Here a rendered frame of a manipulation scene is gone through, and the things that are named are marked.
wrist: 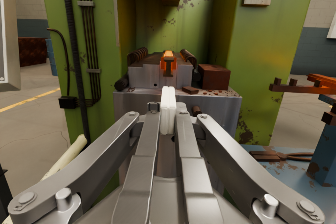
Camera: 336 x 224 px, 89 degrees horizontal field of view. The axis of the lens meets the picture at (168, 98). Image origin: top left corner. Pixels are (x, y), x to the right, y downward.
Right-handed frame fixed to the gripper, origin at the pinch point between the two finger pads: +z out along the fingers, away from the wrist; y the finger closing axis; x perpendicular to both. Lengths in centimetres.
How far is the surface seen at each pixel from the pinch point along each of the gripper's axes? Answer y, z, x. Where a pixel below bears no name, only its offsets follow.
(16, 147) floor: -145, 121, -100
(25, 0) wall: -562, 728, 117
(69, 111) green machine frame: -42, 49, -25
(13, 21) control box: -42, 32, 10
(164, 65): -1.3, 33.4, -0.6
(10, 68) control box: -37.9, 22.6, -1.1
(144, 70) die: -7.5, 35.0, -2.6
